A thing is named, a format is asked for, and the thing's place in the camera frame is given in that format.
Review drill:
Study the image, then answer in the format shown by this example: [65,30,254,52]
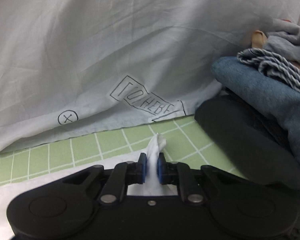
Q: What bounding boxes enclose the white trousers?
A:
[0,134,177,239]

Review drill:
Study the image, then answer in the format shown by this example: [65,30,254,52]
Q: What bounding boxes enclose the green grid mat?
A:
[0,116,242,186]

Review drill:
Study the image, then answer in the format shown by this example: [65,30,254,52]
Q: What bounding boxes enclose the black folded garment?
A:
[194,94,300,190]

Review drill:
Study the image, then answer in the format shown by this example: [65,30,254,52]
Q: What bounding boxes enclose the grey carrot print sheet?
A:
[0,0,300,153]

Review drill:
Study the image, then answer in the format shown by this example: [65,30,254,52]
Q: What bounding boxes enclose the blue denim jeans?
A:
[211,48,300,164]

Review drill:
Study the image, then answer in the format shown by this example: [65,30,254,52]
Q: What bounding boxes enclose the tan folded garment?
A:
[251,30,268,49]

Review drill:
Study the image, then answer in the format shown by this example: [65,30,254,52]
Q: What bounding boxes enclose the grey crumpled garment on pile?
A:
[262,19,300,65]

